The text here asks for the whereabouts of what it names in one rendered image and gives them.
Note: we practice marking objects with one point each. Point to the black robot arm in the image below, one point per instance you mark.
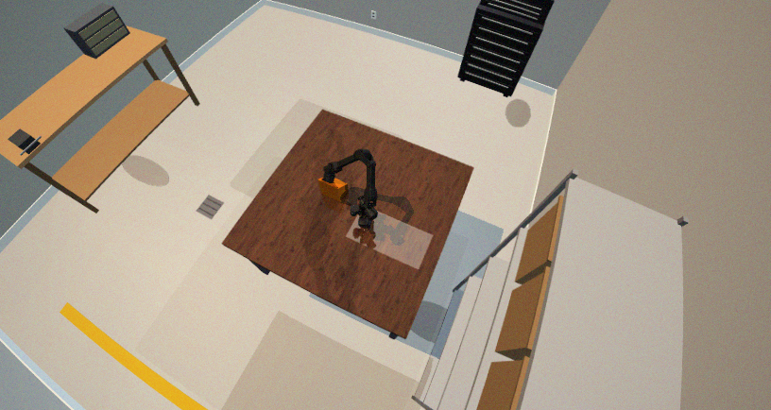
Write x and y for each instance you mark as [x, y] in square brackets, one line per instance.
[370, 193]

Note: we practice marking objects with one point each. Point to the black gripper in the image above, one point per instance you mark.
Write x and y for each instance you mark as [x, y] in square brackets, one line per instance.
[363, 221]

